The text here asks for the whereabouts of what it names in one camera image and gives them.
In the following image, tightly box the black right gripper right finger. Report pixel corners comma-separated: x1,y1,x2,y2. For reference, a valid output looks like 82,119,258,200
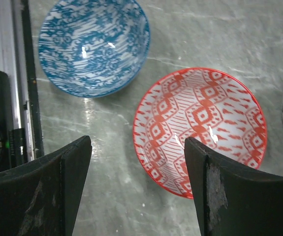
184,137,283,236

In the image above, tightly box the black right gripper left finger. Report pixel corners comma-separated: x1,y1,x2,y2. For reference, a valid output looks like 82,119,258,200
0,136,92,236

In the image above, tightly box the red diamond pattern bowl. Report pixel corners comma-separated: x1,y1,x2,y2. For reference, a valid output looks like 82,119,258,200
133,67,268,199

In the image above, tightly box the blue swirl pattern bowl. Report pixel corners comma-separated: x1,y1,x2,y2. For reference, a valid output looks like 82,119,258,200
38,0,151,98

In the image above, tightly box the aluminium rail base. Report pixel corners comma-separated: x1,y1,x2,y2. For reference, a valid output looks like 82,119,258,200
0,0,44,161

